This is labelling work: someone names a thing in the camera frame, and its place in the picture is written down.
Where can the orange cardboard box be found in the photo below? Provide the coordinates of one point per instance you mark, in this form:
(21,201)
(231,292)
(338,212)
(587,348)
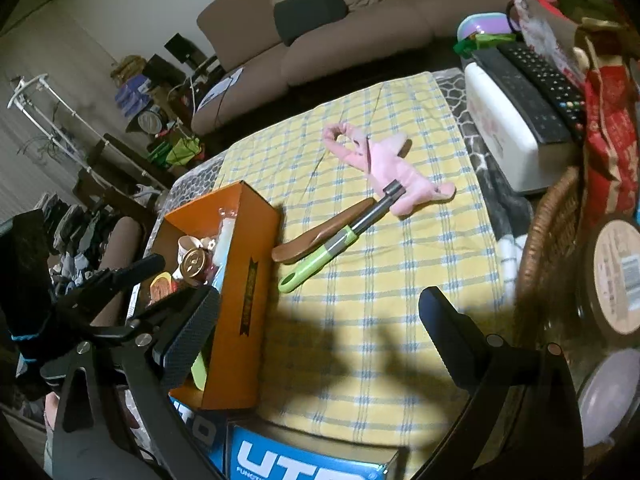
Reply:
(245,310)

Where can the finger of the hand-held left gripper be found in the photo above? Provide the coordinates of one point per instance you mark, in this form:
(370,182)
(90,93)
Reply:
(110,331)
(125,275)

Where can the black cushion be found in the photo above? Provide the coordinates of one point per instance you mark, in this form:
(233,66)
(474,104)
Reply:
(310,12)

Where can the brown armchair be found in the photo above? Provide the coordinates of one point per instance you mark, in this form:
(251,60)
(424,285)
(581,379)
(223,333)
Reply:
(117,260)

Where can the wicker basket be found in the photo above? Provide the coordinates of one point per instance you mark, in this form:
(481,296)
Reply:
(550,240)

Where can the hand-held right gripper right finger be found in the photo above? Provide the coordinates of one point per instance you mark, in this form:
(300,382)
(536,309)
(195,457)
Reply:
(440,325)

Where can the red patterned bag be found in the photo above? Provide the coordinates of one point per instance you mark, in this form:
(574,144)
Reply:
(610,135)

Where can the gold-topped can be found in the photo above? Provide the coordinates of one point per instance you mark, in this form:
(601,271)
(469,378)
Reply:
(194,265)

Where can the white box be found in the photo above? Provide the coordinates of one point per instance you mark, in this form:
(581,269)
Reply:
(500,125)

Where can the yellow checkered cloth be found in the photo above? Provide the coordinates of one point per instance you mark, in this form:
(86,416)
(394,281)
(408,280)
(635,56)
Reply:
(400,285)

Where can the green bag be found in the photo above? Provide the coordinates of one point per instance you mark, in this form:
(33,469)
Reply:
(175,152)

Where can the pile of clothes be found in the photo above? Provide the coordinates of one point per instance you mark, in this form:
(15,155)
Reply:
(75,230)

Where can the pink plush toy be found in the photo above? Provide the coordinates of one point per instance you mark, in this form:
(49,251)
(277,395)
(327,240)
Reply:
(395,170)

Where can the purple lidded container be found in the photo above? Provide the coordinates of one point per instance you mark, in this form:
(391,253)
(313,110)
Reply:
(482,22)

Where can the black flat device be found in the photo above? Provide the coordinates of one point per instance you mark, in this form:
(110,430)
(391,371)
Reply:
(525,105)

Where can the dark wooden bench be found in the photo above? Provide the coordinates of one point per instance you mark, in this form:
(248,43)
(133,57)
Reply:
(120,170)

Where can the white clothes rack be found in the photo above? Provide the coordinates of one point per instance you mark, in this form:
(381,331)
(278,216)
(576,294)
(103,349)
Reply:
(30,115)

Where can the black remote control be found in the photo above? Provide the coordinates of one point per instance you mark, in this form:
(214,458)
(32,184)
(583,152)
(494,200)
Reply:
(545,80)

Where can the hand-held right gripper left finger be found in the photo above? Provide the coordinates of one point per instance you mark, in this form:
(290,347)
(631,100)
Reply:
(192,335)

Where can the pale purple round lid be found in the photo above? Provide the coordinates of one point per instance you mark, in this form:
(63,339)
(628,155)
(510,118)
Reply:
(610,400)

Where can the green wrapper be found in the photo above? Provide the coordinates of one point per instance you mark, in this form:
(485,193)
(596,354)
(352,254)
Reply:
(482,45)

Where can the brown sofa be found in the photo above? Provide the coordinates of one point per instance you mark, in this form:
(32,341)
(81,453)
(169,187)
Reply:
(350,50)

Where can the brown wooden spoon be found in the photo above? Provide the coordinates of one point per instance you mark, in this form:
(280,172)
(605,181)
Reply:
(300,247)

